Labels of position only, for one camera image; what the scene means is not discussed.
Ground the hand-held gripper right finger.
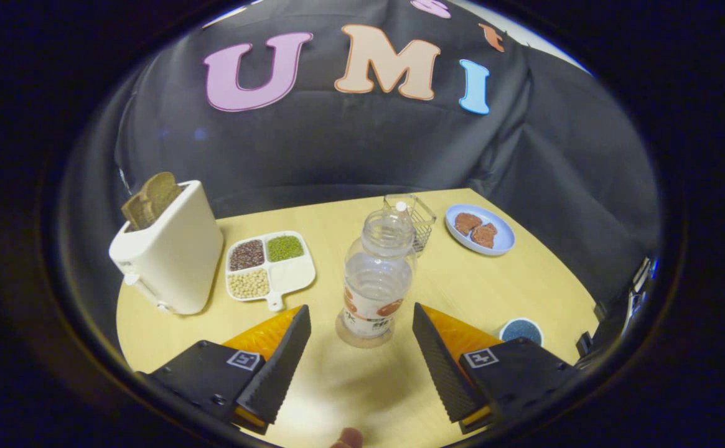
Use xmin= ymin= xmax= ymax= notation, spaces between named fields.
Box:
xmin=413 ymin=303 xmax=579 ymax=435

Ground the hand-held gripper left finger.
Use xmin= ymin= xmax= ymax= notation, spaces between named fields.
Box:
xmin=135 ymin=305 xmax=312 ymax=435

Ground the tan round coaster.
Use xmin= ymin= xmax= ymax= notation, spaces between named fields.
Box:
xmin=335 ymin=311 xmax=396 ymax=349

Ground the blue round coaster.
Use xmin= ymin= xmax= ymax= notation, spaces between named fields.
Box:
xmin=500 ymin=317 xmax=544 ymax=347

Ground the clear plastic juice bottle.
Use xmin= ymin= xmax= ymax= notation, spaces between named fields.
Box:
xmin=342 ymin=208 xmax=417 ymax=340

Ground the clear glass cup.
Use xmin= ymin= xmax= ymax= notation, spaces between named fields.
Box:
xmin=383 ymin=194 xmax=437 ymax=257

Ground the wooden table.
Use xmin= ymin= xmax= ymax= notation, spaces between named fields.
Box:
xmin=116 ymin=188 xmax=599 ymax=448

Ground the pile of yellow soybeans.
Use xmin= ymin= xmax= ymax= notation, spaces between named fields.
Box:
xmin=228 ymin=269 xmax=270 ymax=299

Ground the white divided tray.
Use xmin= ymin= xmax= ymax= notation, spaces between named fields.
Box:
xmin=225 ymin=231 xmax=317 ymax=312

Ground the pile of red beans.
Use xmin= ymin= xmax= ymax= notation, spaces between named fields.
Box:
xmin=230 ymin=240 xmax=266 ymax=272

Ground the pile of green beans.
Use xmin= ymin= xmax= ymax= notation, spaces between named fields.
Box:
xmin=267 ymin=235 xmax=304 ymax=263

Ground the brown meat piece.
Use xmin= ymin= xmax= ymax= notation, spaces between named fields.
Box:
xmin=471 ymin=223 xmax=498 ymax=249
xmin=454 ymin=212 xmax=483 ymax=236

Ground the light blue plate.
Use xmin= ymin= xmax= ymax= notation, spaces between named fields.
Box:
xmin=444 ymin=204 xmax=517 ymax=256

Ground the white toaster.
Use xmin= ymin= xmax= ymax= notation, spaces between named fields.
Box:
xmin=109 ymin=180 xmax=225 ymax=315

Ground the dark equipment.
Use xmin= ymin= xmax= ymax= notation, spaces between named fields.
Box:
xmin=577 ymin=255 xmax=657 ymax=369

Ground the brown bread slice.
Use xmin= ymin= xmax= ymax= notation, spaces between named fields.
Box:
xmin=121 ymin=180 xmax=159 ymax=231
xmin=143 ymin=172 xmax=184 ymax=215

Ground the black backdrop cloth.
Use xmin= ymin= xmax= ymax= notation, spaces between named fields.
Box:
xmin=57 ymin=0 xmax=662 ymax=355

